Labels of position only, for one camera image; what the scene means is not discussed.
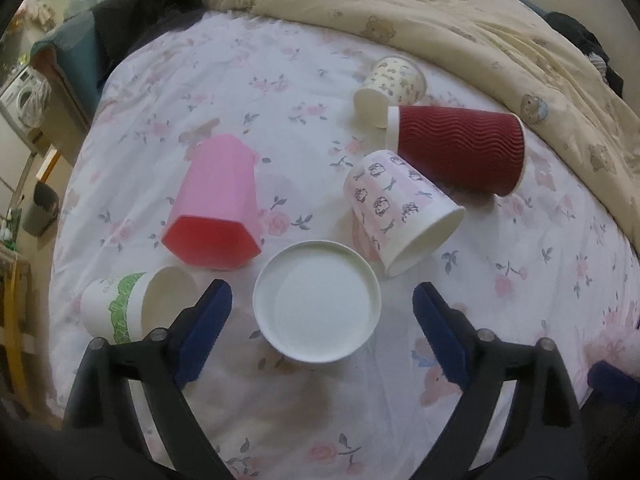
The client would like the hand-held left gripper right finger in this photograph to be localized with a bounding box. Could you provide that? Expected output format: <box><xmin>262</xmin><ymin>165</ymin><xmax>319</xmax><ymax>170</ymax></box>
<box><xmin>412</xmin><ymin>281</ymin><xmax>591</xmax><ymax>480</ymax></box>

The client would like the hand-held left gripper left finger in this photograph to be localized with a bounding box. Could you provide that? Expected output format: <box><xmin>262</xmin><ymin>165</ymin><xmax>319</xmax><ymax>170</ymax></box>
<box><xmin>62</xmin><ymin>279</ymin><xmax>236</xmax><ymax>480</ymax></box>

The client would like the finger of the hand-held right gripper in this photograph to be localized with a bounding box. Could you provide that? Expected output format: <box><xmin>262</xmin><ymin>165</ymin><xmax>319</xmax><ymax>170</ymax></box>
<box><xmin>587</xmin><ymin>360</ymin><xmax>640</xmax><ymax>398</ymax></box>

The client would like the white round plate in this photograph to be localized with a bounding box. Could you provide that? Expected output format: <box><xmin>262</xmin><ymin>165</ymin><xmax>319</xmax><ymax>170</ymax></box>
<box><xmin>252</xmin><ymin>240</ymin><xmax>382</xmax><ymax>365</ymax></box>

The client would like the green print white paper cup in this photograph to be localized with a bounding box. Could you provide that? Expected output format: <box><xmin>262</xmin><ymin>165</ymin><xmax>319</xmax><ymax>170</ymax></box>
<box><xmin>80</xmin><ymin>266</ymin><xmax>200</xmax><ymax>346</ymax></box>

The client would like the pink patterned paper cup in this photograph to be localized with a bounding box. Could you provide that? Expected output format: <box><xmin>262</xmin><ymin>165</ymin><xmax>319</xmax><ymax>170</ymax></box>
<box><xmin>343</xmin><ymin>149</ymin><xmax>467</xmax><ymax>279</ymax></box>

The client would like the pink plastic cup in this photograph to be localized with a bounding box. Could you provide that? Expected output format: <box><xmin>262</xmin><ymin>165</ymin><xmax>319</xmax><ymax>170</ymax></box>
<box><xmin>161</xmin><ymin>133</ymin><xmax>263</xmax><ymax>271</ymax></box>

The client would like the dark red ripple cup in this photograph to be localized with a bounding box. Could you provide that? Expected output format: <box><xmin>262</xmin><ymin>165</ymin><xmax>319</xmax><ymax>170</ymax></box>
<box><xmin>385</xmin><ymin>106</ymin><xmax>527</xmax><ymax>198</ymax></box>

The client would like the small cream patterned cup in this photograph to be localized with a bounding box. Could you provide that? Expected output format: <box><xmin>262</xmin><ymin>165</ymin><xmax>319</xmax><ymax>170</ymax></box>
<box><xmin>353</xmin><ymin>55</ymin><xmax>427</xmax><ymax>129</ymax></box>

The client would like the grey bin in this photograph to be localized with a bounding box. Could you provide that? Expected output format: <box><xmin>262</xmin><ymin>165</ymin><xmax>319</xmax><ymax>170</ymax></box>
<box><xmin>22</xmin><ymin>180</ymin><xmax>61</xmax><ymax>238</ymax></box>

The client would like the floral white bed sheet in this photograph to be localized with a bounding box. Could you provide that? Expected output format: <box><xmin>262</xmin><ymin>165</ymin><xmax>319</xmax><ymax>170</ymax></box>
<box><xmin>47</xmin><ymin>7</ymin><xmax>640</xmax><ymax>480</ymax></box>

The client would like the white washing machine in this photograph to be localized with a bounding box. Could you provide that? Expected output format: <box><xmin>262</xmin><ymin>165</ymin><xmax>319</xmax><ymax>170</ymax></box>
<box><xmin>0</xmin><ymin>67</ymin><xmax>51</xmax><ymax>133</ymax></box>

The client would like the teal chair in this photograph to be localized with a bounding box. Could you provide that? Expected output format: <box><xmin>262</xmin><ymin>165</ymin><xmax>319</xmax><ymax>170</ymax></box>
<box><xmin>30</xmin><ymin>10</ymin><xmax>108</xmax><ymax>126</ymax></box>

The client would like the yellow bear print quilt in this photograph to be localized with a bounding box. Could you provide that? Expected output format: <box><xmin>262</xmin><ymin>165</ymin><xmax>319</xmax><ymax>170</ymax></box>
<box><xmin>202</xmin><ymin>0</ymin><xmax>640</xmax><ymax>256</ymax></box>

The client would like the dark clothing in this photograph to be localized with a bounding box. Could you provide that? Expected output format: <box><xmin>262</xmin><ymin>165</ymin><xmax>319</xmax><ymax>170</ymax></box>
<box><xmin>92</xmin><ymin>0</ymin><xmax>211</xmax><ymax>86</ymax></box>

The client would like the dark clothes pile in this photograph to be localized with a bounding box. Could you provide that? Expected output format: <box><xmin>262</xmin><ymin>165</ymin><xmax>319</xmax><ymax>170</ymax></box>
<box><xmin>545</xmin><ymin>10</ymin><xmax>626</xmax><ymax>101</ymax></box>

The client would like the yellow wooden frame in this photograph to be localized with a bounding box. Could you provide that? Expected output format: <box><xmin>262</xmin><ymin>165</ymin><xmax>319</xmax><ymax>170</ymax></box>
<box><xmin>0</xmin><ymin>245</ymin><xmax>33</xmax><ymax>406</ymax></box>

